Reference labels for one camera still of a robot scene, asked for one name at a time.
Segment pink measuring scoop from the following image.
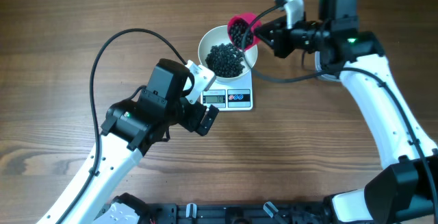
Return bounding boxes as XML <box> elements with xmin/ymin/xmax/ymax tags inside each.
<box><xmin>227</xmin><ymin>13</ymin><xmax>262</xmax><ymax>51</ymax></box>

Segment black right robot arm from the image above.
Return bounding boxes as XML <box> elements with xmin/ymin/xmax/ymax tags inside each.
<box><xmin>255</xmin><ymin>0</ymin><xmax>437</xmax><ymax>223</ymax></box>

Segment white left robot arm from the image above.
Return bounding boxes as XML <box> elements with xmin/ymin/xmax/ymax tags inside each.
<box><xmin>40</xmin><ymin>59</ymin><xmax>219</xmax><ymax>223</ymax></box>

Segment white bowl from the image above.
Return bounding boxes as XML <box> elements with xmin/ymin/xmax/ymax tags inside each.
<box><xmin>198</xmin><ymin>25</ymin><xmax>258</xmax><ymax>77</ymax></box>

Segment black beans in bowl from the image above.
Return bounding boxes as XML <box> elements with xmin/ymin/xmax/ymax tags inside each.
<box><xmin>205</xmin><ymin>43</ymin><xmax>244</xmax><ymax>78</ymax></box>

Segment white digital kitchen scale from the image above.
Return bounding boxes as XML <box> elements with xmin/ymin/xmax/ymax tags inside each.
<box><xmin>201</xmin><ymin>72</ymin><xmax>254</xmax><ymax>112</ymax></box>

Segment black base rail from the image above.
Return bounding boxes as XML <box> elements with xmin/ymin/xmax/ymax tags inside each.
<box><xmin>148</xmin><ymin>202</ymin><xmax>331</xmax><ymax>224</ymax></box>

